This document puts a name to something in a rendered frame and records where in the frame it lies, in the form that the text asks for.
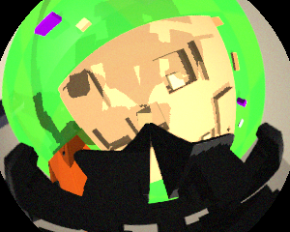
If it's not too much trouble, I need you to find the small purple block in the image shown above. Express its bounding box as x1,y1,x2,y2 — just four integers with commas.
237,97,247,107

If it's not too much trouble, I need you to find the purple curved block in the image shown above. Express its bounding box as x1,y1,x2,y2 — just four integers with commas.
34,12,63,36

